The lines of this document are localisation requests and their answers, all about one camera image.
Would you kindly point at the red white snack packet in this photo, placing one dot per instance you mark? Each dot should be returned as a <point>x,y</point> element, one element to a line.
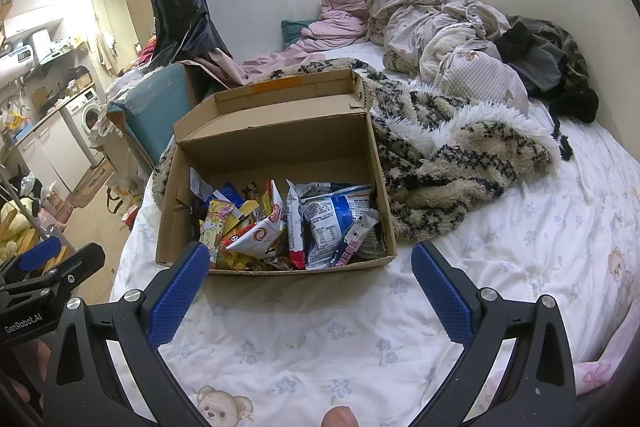
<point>295,227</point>

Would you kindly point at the blue white snack bag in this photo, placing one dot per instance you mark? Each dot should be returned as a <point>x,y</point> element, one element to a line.
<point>330,222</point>

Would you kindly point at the white bar dark end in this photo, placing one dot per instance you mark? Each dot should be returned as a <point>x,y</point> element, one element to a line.
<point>357,237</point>

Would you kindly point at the brown door mat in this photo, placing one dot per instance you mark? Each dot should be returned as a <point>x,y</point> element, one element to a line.
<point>90,187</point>

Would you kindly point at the small yellow snack packet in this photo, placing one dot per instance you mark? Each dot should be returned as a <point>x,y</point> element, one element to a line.
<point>248,210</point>

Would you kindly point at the pink bow print cloth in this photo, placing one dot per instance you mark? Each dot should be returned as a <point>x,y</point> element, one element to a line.
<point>605,372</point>

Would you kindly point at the brown cardboard box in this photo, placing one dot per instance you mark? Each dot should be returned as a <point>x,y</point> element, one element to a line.
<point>270,142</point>

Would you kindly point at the cream black fuzzy blanket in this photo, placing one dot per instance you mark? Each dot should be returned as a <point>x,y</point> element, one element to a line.
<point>450,157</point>

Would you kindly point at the white bear print bedsheet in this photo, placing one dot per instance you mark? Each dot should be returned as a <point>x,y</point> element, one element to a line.
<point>350,332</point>

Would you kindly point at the brown white snack bar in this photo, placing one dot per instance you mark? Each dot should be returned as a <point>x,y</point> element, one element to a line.
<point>252,190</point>

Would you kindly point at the dark clothes pile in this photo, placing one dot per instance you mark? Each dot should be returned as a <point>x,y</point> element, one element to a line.
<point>550,52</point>

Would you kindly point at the yellow plush toy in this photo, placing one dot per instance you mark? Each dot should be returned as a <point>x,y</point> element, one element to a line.
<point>15,227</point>

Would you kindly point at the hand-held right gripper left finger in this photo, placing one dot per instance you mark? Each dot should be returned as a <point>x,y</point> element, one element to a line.
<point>177,294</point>

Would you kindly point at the person's left hand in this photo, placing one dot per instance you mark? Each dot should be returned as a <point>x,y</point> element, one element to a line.
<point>42,359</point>

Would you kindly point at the yellow chip bag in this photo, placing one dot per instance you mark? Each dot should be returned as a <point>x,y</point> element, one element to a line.
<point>215,219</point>

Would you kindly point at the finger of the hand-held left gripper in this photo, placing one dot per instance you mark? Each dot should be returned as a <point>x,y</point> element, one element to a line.
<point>82,259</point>
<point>40,254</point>

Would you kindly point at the teal pillow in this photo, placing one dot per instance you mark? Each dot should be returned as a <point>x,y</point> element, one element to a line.
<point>292,29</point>

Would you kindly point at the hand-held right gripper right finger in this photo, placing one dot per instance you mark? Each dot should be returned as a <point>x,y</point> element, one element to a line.
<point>442,294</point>

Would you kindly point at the white water heater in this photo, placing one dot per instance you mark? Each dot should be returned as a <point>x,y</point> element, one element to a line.
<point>15,64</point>

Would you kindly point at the clear plastic packet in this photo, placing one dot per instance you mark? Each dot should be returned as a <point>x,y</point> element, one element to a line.
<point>200,184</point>

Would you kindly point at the beige floral duvet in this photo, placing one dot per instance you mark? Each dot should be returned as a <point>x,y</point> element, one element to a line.
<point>440,27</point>

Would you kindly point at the white washing machine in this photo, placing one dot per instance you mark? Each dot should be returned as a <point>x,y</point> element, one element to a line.
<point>87,117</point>

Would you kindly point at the white kitchen cabinet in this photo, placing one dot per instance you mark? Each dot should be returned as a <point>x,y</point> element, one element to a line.
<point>55,152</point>

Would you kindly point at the white orange snack bag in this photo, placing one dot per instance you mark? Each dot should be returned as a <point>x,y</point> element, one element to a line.
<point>260,237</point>

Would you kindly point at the teal padded chair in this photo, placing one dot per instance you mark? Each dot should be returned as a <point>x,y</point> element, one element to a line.
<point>150,107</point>

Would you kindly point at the person's right hand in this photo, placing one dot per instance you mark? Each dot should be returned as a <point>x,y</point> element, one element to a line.
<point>340,418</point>

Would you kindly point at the hanging beige towel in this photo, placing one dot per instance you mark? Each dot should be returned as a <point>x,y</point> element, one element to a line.
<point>104,52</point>

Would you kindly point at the pink quilt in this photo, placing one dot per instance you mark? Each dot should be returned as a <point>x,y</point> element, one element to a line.
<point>340,17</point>

